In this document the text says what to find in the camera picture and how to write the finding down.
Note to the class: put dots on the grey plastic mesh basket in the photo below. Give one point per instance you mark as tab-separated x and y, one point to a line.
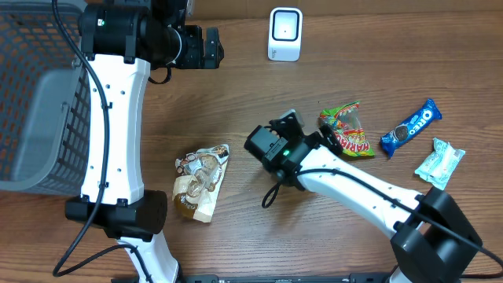
45	104

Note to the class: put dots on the brown clear snack bag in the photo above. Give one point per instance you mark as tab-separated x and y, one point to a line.
201	174

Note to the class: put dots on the white barcode scanner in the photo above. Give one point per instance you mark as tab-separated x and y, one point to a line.
285	34

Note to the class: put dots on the blue Oreo cookie pack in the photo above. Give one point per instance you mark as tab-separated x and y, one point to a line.
410	127

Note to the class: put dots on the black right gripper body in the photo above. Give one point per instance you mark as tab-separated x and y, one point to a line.
333	147

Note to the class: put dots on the teal snack packet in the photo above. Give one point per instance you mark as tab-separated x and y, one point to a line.
438	167

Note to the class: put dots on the green Haribo gummy bag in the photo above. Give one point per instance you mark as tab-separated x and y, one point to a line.
346	125

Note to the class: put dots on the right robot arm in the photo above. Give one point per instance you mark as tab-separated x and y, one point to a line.
431	238

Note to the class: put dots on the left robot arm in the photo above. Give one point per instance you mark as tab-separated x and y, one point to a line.
121	43

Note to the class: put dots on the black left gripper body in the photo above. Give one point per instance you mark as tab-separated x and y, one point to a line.
193	49

